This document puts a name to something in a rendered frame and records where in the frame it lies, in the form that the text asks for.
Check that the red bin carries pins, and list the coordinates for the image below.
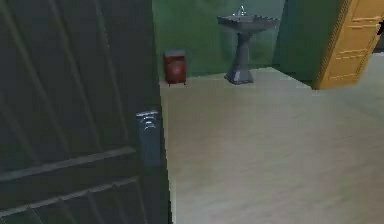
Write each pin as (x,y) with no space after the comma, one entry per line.
(174,67)

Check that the dark panelled room door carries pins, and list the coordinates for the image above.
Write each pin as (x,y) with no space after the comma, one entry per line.
(66,110)

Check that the yellow wooden room door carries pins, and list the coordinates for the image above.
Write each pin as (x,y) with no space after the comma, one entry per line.
(350,43)

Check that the grey pedestal sink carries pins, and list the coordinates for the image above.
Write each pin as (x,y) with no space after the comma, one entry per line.
(245,36)

